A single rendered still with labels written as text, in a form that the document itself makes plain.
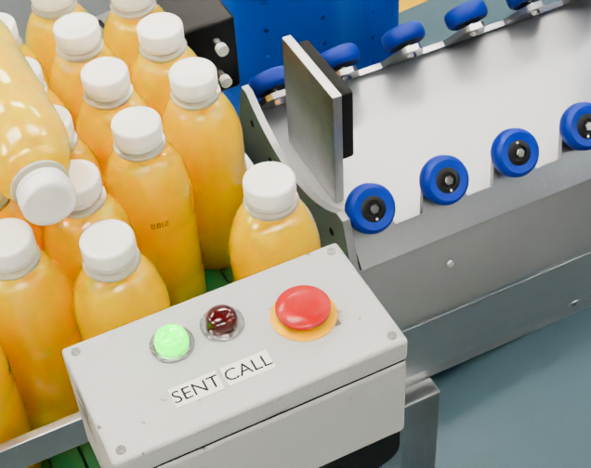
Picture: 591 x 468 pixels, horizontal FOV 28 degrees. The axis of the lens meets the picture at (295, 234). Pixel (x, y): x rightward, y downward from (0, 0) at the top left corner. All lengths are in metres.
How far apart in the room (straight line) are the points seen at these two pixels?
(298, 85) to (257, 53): 0.59
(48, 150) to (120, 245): 0.08
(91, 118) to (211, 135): 0.10
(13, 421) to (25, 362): 0.04
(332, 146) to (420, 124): 0.15
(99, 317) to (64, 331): 0.05
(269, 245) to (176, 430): 0.20
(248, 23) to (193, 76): 0.68
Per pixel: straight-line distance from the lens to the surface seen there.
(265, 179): 0.85
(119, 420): 0.72
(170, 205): 0.93
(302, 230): 0.86
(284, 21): 1.60
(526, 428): 2.06
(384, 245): 1.04
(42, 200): 0.81
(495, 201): 1.09
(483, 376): 2.12
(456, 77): 1.22
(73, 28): 1.02
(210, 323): 0.75
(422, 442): 1.37
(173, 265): 0.97
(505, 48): 1.26
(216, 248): 1.04
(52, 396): 0.92
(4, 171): 0.82
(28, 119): 0.83
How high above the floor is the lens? 1.68
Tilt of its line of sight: 46 degrees down
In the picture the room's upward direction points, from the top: 4 degrees counter-clockwise
